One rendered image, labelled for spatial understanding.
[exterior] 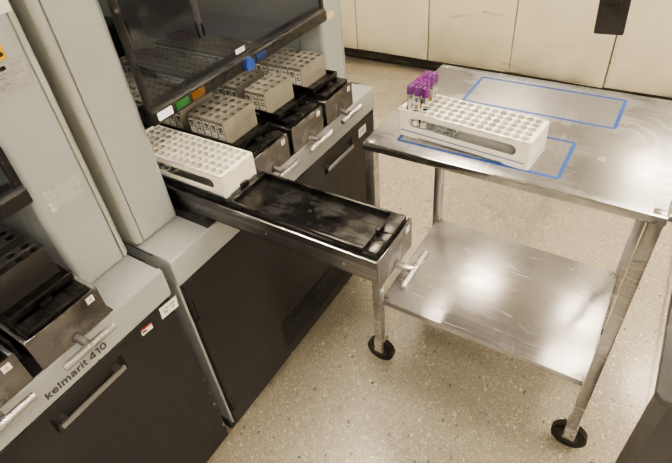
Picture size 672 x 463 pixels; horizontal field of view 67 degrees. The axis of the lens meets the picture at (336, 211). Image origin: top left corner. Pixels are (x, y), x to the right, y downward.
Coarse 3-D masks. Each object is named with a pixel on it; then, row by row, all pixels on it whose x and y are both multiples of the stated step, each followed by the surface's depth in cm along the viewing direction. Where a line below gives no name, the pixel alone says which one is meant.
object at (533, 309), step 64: (384, 128) 117; (576, 128) 111; (640, 128) 109; (576, 192) 94; (640, 192) 92; (448, 256) 159; (512, 256) 157; (640, 256) 93; (384, 320) 154; (448, 320) 140; (512, 320) 138; (576, 320) 137
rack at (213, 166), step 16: (160, 128) 117; (160, 144) 111; (176, 144) 112; (192, 144) 111; (208, 144) 111; (224, 144) 109; (160, 160) 108; (176, 160) 106; (192, 160) 105; (208, 160) 105; (224, 160) 105; (240, 160) 104; (176, 176) 108; (192, 176) 111; (208, 176) 101; (224, 176) 100; (240, 176) 104; (224, 192) 102
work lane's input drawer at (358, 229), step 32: (192, 192) 107; (256, 192) 105; (288, 192) 104; (320, 192) 102; (256, 224) 99; (288, 224) 95; (320, 224) 96; (352, 224) 95; (384, 224) 92; (320, 256) 93; (352, 256) 88; (384, 256) 88
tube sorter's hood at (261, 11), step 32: (128, 0) 86; (160, 0) 91; (192, 0) 97; (224, 0) 104; (256, 0) 112; (288, 0) 121; (320, 0) 131; (128, 32) 87; (160, 32) 93; (192, 32) 99; (224, 32) 106; (256, 32) 115; (288, 32) 123; (160, 64) 95; (192, 64) 101; (224, 64) 109; (160, 96) 97
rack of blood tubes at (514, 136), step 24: (408, 120) 111; (432, 120) 107; (456, 120) 106; (480, 120) 105; (504, 120) 104; (528, 120) 104; (480, 144) 108; (504, 144) 107; (528, 144) 97; (528, 168) 100
